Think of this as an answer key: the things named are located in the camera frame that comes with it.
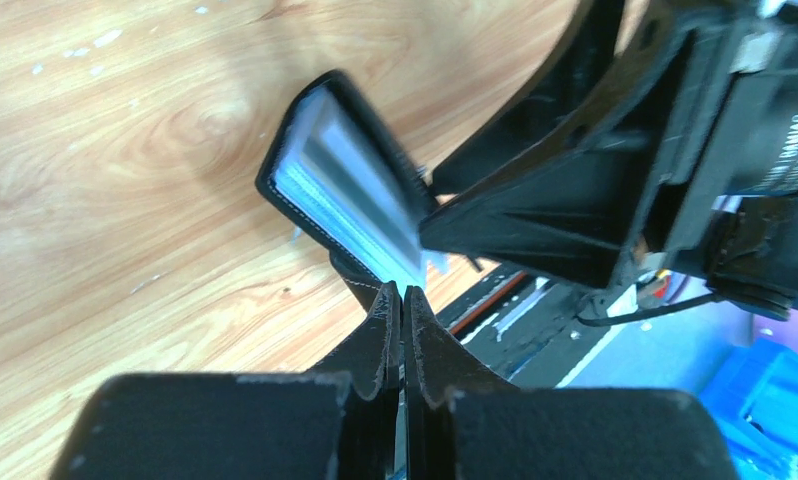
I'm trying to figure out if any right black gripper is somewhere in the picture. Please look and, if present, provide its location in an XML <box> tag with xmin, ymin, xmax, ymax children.
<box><xmin>429</xmin><ymin>1</ymin><xmax>798</xmax><ymax>318</ymax></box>

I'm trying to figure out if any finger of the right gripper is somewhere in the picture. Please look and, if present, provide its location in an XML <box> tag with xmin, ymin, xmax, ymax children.
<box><xmin>420</xmin><ymin>26</ymin><xmax>697</xmax><ymax>289</ymax></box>

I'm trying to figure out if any blue plastic bin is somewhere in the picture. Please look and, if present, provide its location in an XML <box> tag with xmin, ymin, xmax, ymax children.
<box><xmin>699</xmin><ymin>339</ymin><xmax>798</xmax><ymax>480</ymax></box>

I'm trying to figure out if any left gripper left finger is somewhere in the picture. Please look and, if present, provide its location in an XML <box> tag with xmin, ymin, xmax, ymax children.
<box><xmin>50</xmin><ymin>283</ymin><xmax>401</xmax><ymax>479</ymax></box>

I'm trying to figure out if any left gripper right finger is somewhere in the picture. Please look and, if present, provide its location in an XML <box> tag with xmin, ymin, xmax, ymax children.
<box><xmin>402</xmin><ymin>287</ymin><xmax>737</xmax><ymax>479</ymax></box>

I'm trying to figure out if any black card holder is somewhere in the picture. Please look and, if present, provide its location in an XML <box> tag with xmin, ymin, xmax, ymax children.
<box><xmin>255</xmin><ymin>69</ymin><xmax>448</xmax><ymax>309</ymax></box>

